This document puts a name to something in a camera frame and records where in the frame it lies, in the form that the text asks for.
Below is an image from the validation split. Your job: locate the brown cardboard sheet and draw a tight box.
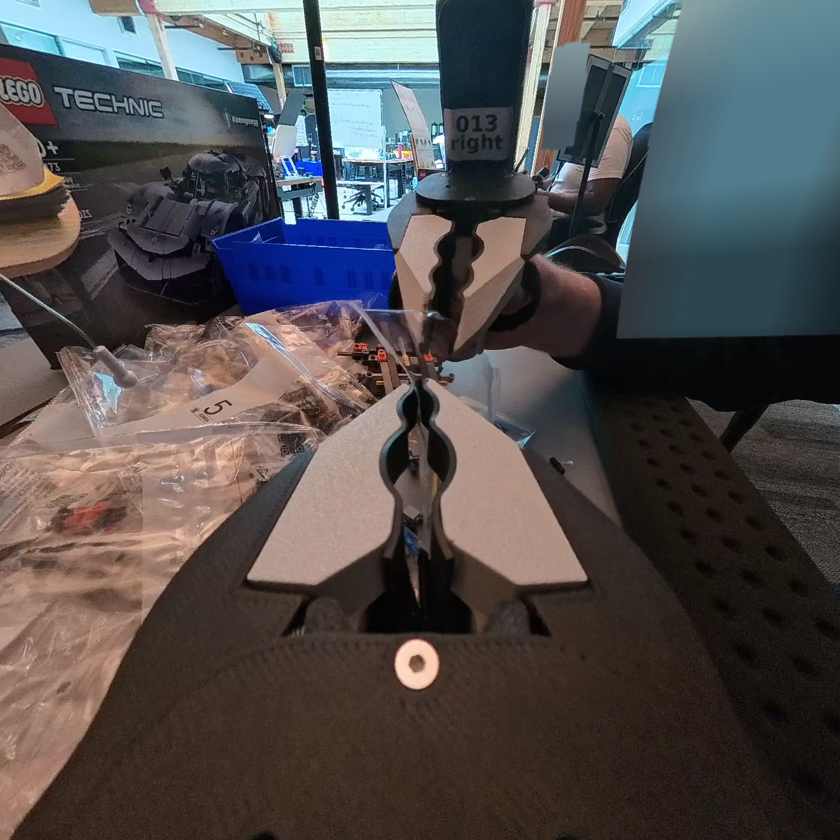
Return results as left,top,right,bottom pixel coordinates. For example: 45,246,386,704
390,79,438,173

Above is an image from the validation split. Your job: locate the dark perforated panel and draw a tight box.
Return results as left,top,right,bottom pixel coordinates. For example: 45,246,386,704
602,392,840,788

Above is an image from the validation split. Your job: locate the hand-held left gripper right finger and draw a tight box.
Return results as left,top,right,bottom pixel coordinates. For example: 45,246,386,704
420,381,589,635

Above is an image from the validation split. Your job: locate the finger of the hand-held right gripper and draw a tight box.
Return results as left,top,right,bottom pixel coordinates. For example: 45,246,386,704
451,218,530,356
394,214,454,317

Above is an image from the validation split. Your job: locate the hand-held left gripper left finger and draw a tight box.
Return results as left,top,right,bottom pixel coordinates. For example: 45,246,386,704
247,384,421,635

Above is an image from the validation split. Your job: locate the black vertical post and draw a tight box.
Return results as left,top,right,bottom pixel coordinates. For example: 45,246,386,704
302,0,341,221

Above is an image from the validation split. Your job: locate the blue plastic bin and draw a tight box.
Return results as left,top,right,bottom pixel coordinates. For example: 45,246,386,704
213,218,399,316

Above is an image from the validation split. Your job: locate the black panel on stand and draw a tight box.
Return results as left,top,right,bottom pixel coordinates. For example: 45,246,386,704
566,54,635,169

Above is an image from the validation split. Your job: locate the black office chair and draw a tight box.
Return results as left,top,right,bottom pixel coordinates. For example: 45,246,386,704
607,121,657,254

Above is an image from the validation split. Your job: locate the grey lego chassis assembly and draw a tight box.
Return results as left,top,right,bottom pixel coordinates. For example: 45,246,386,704
337,341,458,399

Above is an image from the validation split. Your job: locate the white wire page holder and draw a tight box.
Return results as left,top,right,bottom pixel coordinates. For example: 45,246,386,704
0,272,139,389

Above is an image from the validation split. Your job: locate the clear bag of pieces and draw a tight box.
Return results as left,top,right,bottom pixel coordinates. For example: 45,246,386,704
357,298,537,593

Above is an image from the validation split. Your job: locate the black lego set box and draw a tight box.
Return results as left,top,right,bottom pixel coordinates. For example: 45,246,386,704
0,42,284,370

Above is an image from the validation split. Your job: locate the person's right forearm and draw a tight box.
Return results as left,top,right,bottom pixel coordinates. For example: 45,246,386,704
556,272,840,412

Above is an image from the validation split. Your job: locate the whiteboard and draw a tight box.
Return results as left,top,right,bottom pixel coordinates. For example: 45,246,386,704
326,89,385,156

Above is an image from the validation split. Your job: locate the lego instruction booklet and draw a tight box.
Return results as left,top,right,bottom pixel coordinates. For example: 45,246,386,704
0,104,68,225

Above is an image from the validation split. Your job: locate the person's right hand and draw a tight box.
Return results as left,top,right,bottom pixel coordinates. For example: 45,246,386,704
484,256,605,361

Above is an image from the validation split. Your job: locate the clear bag of lego wheels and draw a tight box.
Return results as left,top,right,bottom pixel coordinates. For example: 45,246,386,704
0,433,311,788

